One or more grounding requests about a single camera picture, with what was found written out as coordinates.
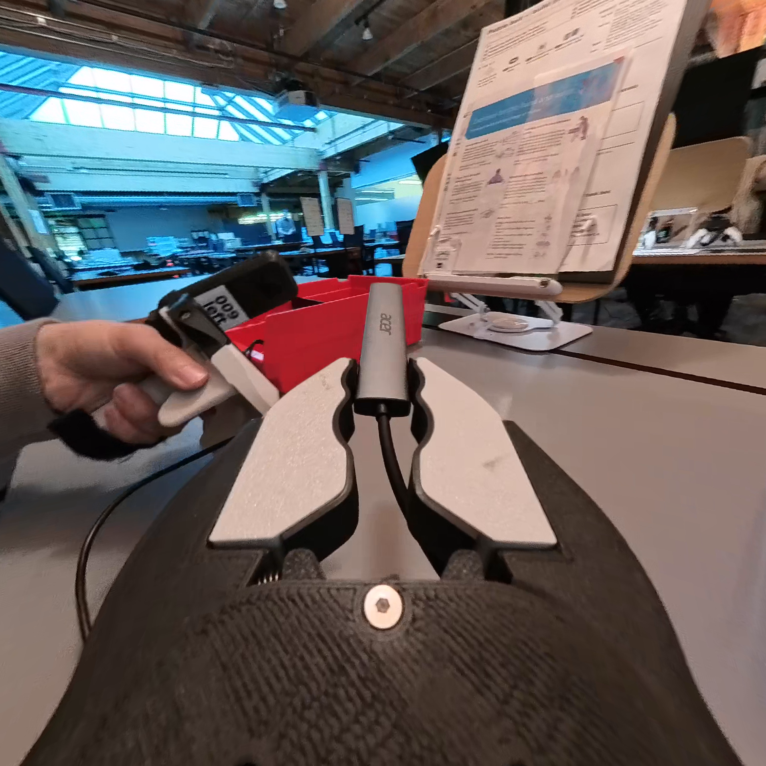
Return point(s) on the grey USB hub dark print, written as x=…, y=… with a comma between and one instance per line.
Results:
x=383, y=359

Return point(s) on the tan notice board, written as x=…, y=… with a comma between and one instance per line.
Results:
x=344, y=215
x=311, y=216

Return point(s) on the black hanging screen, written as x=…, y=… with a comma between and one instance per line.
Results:
x=429, y=158

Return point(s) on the clear acrylic holder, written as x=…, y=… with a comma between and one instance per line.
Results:
x=670, y=227

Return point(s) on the grey desk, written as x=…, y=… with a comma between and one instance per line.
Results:
x=628, y=449

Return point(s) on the small white card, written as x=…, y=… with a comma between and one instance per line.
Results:
x=447, y=252

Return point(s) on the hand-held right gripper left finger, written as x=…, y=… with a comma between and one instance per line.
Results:
x=281, y=467

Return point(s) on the dark blue office chair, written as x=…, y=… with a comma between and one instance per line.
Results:
x=24, y=281

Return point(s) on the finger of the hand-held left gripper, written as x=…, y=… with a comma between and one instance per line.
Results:
x=248, y=383

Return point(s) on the white instruction sheet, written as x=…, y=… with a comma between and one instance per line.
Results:
x=526, y=30

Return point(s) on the wooden document stand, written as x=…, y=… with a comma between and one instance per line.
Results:
x=419, y=239

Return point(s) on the blue header exercise sheet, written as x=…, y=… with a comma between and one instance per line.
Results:
x=508, y=179

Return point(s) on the person's left forearm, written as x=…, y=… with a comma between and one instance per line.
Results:
x=21, y=383

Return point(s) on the person's left hand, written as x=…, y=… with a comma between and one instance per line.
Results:
x=96, y=365

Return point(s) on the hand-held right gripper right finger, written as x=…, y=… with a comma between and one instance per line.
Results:
x=479, y=473

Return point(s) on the neighbouring wooden table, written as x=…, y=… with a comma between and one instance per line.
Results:
x=688, y=258

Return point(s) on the ceiling projector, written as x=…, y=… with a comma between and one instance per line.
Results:
x=294, y=105

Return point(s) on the red plastic bin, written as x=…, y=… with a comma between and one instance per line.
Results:
x=311, y=353

